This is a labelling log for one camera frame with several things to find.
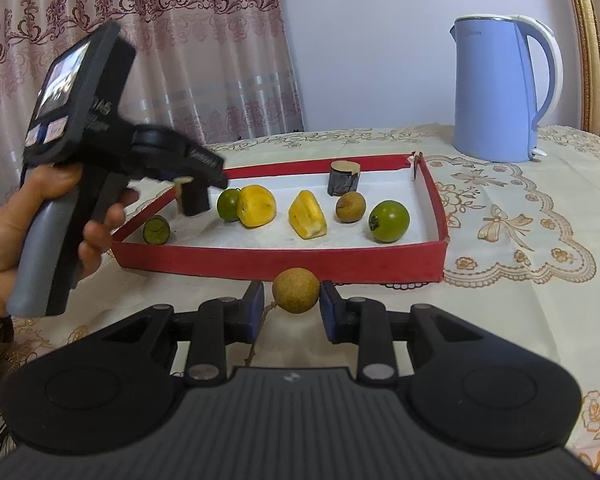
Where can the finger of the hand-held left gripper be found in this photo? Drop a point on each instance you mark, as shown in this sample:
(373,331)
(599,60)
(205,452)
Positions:
(205,165)

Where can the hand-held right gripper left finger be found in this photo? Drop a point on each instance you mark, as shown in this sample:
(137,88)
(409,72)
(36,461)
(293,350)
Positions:
(255,310)

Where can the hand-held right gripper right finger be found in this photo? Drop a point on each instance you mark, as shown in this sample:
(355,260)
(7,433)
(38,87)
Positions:
(330,311)

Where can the long dark sugarcane piece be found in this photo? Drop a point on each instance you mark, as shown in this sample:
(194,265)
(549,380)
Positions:
(195,202)

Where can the brown longan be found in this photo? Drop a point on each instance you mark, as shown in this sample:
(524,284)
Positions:
(350,208)
(295,290)

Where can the thin brown twig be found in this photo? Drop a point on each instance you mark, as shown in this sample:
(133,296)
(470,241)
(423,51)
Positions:
(251,355)

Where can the round green fruit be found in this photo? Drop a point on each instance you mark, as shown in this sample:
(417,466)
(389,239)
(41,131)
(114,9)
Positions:
(390,221)
(226,205)

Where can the red shallow cardboard box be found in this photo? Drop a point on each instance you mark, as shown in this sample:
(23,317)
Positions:
(280,262)

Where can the large yellow fruit piece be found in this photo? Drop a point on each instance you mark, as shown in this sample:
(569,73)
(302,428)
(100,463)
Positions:
(256,207)

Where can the green cucumber piece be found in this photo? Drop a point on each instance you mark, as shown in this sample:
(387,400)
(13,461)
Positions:
(156,231)

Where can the small yellow fruit piece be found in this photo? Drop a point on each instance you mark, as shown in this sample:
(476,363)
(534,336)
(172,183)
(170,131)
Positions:
(307,217)

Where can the short dark sugarcane piece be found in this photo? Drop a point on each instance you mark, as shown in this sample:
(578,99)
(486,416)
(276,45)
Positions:
(343,180)

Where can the person's left hand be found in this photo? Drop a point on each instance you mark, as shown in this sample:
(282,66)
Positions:
(5,240)

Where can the pink patterned curtain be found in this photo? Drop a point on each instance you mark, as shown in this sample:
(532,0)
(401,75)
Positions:
(180,35)

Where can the cream embroidered tablecloth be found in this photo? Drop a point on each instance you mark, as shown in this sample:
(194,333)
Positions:
(505,260)

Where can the light blue electric kettle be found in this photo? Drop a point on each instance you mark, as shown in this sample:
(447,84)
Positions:
(490,90)

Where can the gold wall frame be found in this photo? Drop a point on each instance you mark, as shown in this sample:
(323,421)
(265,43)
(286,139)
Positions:
(585,20)

